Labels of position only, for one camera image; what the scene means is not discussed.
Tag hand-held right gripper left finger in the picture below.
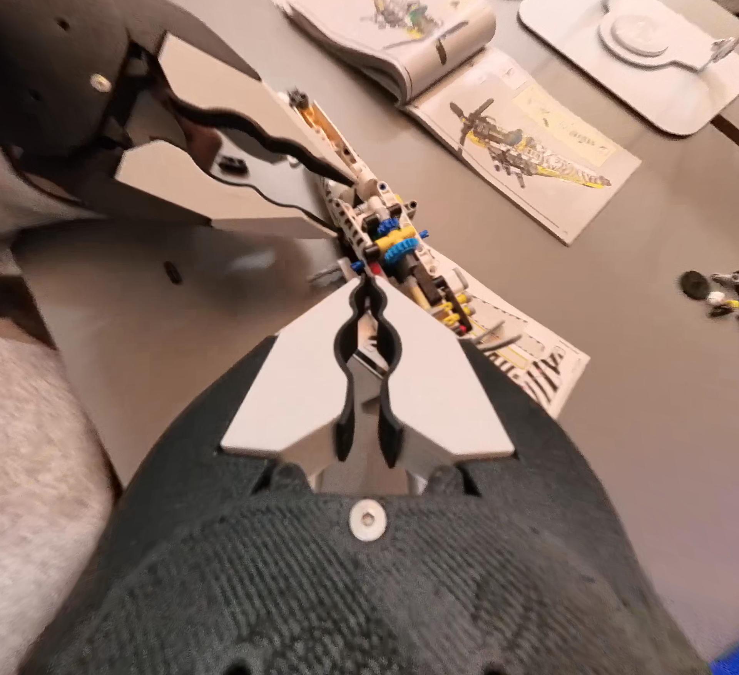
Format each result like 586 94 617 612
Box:
220 275 370 477

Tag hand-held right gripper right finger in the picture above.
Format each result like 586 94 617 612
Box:
370 276 514 477

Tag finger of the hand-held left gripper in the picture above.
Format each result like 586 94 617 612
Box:
154 32 356 187
114 142 339 241

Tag lego helicopter model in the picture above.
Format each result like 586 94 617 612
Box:
286 87 480 339

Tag grey lego rotor blade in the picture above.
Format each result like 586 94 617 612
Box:
470 330 525 354

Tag lego sticker sheet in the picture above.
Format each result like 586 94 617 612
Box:
430 251 591 419

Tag open lego instruction booklet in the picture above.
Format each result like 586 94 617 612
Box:
271 0 642 246

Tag pile of small lego parts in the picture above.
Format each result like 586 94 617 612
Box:
679 269 739 319

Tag person's grey sweater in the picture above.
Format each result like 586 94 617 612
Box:
0 334 117 675

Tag white desk stand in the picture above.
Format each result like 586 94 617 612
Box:
517 0 739 137

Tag blue plastic bin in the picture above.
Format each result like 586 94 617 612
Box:
708 638 739 675

